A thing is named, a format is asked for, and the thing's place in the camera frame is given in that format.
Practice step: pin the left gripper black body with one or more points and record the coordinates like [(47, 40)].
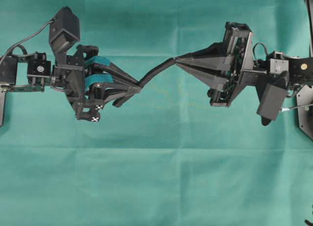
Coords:
[(79, 77)]

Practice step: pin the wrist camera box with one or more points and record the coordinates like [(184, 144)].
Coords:
[(64, 32), (272, 92)]

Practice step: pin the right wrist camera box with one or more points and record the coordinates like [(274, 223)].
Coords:
[(272, 92)]

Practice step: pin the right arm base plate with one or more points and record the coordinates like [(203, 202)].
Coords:
[(304, 98)]

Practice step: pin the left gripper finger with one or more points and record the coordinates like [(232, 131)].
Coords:
[(101, 88), (100, 71)]

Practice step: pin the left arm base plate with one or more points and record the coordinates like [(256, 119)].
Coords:
[(2, 107)]

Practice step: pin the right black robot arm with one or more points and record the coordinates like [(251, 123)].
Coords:
[(300, 69)]

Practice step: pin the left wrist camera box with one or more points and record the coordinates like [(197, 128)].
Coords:
[(64, 32)]

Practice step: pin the green surgical cloth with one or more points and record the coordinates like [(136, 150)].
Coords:
[(166, 157)]

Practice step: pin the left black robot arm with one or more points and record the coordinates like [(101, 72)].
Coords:
[(27, 73)]

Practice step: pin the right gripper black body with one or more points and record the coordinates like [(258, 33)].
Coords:
[(234, 64)]

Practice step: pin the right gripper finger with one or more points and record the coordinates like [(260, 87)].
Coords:
[(215, 76), (216, 56)]

